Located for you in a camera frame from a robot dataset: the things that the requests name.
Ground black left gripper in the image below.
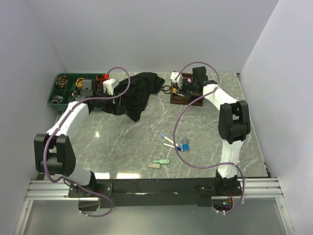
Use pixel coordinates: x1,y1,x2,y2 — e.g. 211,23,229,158
93,89,127,116

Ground brown wooden desk organizer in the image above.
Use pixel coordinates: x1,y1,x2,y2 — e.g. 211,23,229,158
170,72,201,105

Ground light blue cap marker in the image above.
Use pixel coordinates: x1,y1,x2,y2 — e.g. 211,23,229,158
160,133,174,144

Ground blue correction tape roll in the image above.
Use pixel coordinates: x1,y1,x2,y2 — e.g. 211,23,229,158
182,143,189,151

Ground dark blue cap marker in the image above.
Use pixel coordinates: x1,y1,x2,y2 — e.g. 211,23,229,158
162,143,182,151

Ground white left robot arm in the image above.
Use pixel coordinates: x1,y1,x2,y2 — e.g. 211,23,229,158
34,75,126,197

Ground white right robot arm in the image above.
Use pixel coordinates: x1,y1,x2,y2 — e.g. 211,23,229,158
172,67,251,195

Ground orange navy striped rolled tie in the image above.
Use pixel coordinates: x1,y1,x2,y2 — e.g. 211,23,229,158
96,74,109,86

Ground yellow rolled tie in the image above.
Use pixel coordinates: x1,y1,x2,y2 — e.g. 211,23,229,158
75,77,84,90

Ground green compartment tray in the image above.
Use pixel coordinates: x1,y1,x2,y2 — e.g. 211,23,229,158
47,73,105,112

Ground grey rolled tie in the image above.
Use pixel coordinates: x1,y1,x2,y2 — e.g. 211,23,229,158
49,95,63,104

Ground brown patterned rolled tie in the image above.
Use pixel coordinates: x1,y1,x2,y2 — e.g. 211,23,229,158
55,75,68,90

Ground beige eraser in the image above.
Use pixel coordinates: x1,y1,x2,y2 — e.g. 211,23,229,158
148,163,160,169

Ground green correction tape dispenser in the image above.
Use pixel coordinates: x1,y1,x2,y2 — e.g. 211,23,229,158
153,159,170,165

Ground black base crossbar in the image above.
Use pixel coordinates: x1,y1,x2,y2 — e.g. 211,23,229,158
68,178,245,208

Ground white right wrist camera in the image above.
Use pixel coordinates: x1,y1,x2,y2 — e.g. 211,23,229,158
170,72,183,89

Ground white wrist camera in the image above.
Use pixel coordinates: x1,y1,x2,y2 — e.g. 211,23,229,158
102,74,119,95
170,72,183,89

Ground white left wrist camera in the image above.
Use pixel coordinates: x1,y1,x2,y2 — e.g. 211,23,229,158
102,74,119,95

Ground black drawstring shorts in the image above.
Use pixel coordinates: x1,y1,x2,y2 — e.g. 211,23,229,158
114,72,165,122

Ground aluminium frame rail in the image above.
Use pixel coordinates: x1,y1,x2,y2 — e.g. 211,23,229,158
24,178,284,201

